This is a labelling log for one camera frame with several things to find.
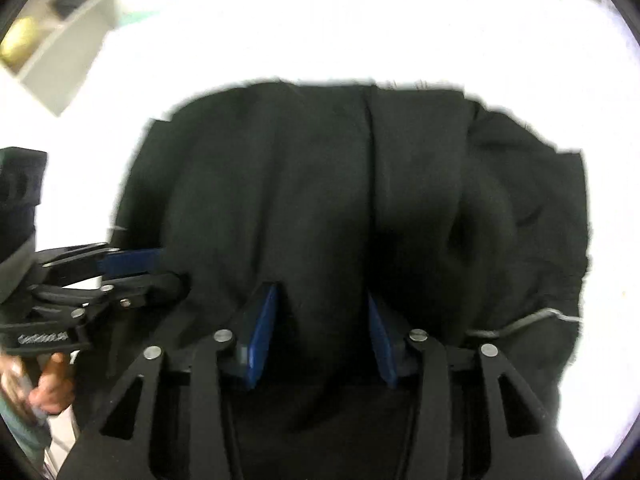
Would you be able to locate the black jacket white lettering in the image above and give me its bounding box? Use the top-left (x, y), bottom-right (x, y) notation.
top-left (74, 79), bottom-right (590, 480)

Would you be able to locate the person's left hand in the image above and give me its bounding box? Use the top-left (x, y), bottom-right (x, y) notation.
top-left (1, 352), bottom-right (75, 422)

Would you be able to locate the yellow globe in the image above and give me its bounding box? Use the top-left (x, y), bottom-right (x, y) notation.
top-left (1, 16), bottom-right (40, 70)

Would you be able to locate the white floral quilted bedspread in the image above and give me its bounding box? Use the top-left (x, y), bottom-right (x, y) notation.
top-left (1, 0), bottom-right (639, 472)

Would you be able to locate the white wall bookshelf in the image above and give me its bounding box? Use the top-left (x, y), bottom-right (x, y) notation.
top-left (1, 0), bottom-right (117, 116)

